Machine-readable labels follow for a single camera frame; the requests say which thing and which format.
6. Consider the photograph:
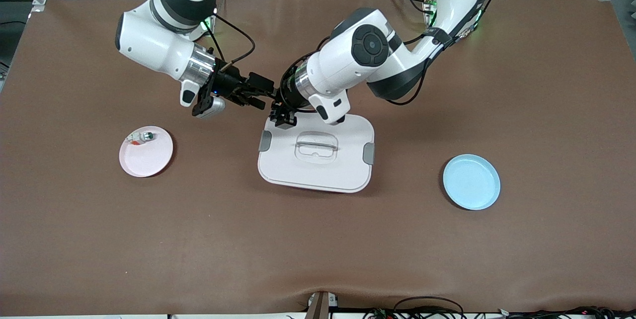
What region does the white lidded storage box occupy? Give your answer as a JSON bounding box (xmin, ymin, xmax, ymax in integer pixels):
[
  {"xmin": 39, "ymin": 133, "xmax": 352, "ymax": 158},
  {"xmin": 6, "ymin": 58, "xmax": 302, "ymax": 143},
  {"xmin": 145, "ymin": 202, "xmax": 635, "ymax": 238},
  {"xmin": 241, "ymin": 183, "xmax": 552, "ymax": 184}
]
[{"xmin": 257, "ymin": 110, "xmax": 376, "ymax": 194}]

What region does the pale pink round plate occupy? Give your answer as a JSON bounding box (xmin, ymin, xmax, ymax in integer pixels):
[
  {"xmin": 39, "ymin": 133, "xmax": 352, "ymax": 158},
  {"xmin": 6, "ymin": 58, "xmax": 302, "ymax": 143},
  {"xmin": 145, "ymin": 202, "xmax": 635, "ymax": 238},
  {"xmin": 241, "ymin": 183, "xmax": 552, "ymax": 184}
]
[{"xmin": 119, "ymin": 126, "xmax": 174, "ymax": 178}]

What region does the light blue round plate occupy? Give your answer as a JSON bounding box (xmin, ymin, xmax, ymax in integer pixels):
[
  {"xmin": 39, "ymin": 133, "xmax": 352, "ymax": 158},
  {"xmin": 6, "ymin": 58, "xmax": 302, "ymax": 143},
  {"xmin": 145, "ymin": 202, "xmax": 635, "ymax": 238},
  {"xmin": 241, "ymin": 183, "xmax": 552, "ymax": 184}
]
[{"xmin": 443, "ymin": 154, "xmax": 501, "ymax": 211}]

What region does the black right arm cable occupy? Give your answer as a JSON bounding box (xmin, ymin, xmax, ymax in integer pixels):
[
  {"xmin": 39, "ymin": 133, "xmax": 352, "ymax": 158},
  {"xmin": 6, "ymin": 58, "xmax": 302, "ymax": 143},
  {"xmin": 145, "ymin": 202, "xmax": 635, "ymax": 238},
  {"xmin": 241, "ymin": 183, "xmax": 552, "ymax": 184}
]
[{"xmin": 205, "ymin": 11, "xmax": 257, "ymax": 72}]

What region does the white green push-button switch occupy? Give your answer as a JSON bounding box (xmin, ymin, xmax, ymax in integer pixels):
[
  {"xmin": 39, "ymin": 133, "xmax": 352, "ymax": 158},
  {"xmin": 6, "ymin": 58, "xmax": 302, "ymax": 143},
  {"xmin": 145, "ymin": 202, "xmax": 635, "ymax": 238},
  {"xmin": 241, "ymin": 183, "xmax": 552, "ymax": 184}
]
[{"xmin": 126, "ymin": 131, "xmax": 155, "ymax": 146}]

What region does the brown camera mount bracket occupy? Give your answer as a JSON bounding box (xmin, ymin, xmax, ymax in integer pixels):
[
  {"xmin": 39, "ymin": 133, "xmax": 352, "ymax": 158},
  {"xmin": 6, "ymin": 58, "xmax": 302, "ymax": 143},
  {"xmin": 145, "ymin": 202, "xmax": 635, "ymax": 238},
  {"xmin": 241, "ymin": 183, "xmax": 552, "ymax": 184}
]
[{"xmin": 305, "ymin": 291, "xmax": 339, "ymax": 319}]

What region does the black looped cable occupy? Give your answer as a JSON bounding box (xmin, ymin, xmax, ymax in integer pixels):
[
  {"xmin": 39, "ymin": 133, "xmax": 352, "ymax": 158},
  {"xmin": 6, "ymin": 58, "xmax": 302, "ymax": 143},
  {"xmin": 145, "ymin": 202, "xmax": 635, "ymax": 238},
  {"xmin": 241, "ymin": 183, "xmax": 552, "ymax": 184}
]
[{"xmin": 393, "ymin": 296, "xmax": 466, "ymax": 319}]

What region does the black cable bundle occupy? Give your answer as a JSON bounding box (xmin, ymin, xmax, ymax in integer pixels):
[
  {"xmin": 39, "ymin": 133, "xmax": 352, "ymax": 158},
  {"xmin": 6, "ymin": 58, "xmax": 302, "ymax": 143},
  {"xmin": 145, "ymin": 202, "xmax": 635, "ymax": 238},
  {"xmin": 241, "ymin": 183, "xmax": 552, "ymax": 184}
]
[{"xmin": 497, "ymin": 306, "xmax": 636, "ymax": 319}]

